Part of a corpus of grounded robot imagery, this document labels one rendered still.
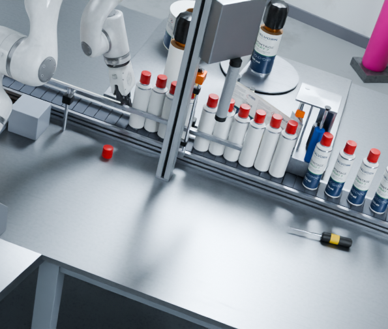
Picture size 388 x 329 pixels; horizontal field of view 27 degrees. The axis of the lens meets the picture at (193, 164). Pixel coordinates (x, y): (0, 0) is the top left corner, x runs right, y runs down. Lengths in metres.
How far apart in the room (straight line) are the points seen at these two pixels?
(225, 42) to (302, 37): 3.25
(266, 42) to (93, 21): 0.83
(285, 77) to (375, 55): 2.10
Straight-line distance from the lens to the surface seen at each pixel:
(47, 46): 2.19
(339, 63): 5.36
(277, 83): 3.12
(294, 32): 5.57
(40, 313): 2.48
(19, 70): 2.18
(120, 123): 2.71
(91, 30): 2.48
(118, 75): 2.59
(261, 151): 2.61
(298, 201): 2.64
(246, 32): 2.35
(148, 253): 2.33
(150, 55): 3.11
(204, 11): 2.26
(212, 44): 2.28
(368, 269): 2.53
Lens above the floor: 2.42
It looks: 36 degrees down
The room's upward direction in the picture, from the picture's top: 15 degrees clockwise
